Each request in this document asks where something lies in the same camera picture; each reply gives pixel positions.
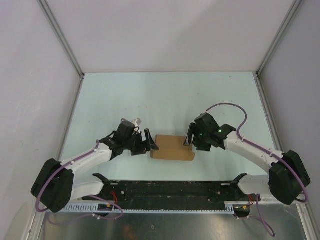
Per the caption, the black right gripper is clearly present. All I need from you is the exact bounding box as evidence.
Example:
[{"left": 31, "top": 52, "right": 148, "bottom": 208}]
[{"left": 183, "top": 122, "right": 211, "bottom": 152}]

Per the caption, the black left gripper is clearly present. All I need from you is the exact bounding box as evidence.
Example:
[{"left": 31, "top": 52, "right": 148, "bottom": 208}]
[{"left": 123, "top": 129, "right": 159, "bottom": 156}]

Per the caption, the brown cardboard box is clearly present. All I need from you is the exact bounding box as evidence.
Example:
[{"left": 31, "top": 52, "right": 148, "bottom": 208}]
[{"left": 150, "top": 134, "right": 195, "bottom": 162}]

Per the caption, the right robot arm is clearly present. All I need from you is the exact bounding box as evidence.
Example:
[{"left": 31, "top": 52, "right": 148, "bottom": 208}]
[{"left": 184, "top": 112, "right": 311, "bottom": 205}]

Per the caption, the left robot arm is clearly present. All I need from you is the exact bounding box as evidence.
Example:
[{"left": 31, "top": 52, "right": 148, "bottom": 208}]
[{"left": 30, "top": 120, "right": 159, "bottom": 213}]

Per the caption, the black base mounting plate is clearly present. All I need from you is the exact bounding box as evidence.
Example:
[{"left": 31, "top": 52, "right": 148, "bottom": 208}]
[{"left": 95, "top": 180, "right": 256, "bottom": 203}]

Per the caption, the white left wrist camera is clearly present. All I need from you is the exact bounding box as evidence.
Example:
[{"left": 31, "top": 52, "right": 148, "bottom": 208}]
[{"left": 121, "top": 118, "right": 142, "bottom": 127}]

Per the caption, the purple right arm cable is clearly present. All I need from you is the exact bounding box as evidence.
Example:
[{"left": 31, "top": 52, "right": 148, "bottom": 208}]
[{"left": 204, "top": 102, "right": 310, "bottom": 238}]

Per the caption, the grey slotted cable duct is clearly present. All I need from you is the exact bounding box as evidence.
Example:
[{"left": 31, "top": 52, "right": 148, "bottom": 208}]
[{"left": 60, "top": 201, "right": 251, "bottom": 215}]

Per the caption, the aluminium frame rail right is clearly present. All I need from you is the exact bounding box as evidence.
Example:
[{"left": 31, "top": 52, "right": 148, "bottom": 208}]
[{"left": 256, "top": 0, "right": 305, "bottom": 77}]

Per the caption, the aluminium frame rail left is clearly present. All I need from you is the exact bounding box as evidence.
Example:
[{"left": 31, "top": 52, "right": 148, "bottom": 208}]
[{"left": 36, "top": 0, "right": 84, "bottom": 78}]

